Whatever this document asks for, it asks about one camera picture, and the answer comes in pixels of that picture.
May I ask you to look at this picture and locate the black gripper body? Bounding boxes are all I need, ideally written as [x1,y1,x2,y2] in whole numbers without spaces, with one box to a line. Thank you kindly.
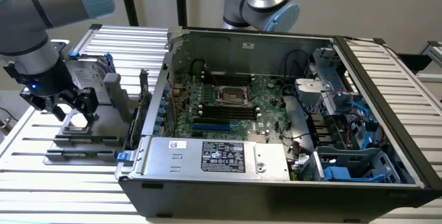
[15,58,76,103]

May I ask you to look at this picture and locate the CPU chip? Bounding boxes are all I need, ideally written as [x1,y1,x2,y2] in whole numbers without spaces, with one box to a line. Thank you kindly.
[68,116,90,132]

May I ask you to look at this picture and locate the black long expansion slot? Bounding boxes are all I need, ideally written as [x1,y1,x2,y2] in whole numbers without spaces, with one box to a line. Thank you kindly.
[193,118,231,126]

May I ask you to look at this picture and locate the blue expansion slot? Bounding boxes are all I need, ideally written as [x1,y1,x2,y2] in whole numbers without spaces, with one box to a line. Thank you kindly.
[191,124,233,133]

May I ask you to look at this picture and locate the black RAM slot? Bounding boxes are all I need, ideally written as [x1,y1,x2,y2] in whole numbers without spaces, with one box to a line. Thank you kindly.
[206,73,250,78]
[203,107,258,113]
[205,82,251,87]
[202,114,259,121]
[203,111,259,116]
[205,79,251,84]
[203,104,257,109]
[205,76,251,81]

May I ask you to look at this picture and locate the CPU socket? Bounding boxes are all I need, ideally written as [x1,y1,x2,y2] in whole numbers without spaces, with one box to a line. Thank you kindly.
[214,83,254,106]

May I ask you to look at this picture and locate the silver hard disk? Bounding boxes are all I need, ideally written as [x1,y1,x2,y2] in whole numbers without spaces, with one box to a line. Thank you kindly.
[66,52,115,105]

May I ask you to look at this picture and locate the grey parts rack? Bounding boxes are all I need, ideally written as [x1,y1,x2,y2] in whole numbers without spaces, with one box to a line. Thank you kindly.
[43,73,139,167]

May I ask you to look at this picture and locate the graphics card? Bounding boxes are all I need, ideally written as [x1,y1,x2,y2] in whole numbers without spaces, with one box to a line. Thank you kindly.
[127,68,154,150]

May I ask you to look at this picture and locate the blue latch tab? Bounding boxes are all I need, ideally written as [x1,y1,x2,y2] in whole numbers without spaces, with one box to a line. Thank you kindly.
[116,151,134,163]

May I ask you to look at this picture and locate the silver power supply unit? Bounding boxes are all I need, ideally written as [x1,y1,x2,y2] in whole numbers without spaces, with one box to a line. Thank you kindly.
[128,137,291,182]

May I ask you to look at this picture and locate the black stand pole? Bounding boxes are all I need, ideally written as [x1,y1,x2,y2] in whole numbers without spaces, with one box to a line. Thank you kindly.
[174,0,190,27]
[115,0,139,27]

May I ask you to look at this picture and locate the silver chipset heat sink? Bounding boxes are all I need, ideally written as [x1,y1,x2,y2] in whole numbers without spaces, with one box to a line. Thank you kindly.
[246,133,271,143]

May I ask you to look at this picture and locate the green motherboard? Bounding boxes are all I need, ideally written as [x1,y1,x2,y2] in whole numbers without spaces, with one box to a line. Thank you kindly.
[166,71,295,147]

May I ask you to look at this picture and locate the black open PC case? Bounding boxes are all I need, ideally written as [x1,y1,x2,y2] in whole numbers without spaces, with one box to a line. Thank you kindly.
[116,26,442,218]

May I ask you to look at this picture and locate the silver metal disk bay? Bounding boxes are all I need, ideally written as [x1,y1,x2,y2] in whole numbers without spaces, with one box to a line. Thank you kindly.
[294,47,361,114]

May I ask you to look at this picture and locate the blue-grey plastic disk bay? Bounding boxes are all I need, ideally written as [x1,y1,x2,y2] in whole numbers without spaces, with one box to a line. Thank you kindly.
[310,145,405,184]

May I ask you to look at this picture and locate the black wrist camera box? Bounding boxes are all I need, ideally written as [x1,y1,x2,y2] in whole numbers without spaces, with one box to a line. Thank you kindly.
[3,62,24,85]

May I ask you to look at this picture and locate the short black power wire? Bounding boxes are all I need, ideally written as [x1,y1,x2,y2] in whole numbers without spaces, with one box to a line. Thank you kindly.
[191,58,209,75]

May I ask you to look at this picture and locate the black looped wire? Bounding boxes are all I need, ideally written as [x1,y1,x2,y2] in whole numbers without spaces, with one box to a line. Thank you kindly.
[283,49,313,81]

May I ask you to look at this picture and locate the blue wire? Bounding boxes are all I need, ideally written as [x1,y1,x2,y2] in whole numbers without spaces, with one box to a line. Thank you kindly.
[345,99,385,147]

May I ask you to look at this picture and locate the black thin table cable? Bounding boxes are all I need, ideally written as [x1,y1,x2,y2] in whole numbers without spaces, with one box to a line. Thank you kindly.
[345,36,417,75]

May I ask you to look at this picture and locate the aluminium frame profile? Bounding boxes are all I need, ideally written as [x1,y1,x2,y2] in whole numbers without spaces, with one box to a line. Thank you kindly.
[416,40,442,83]

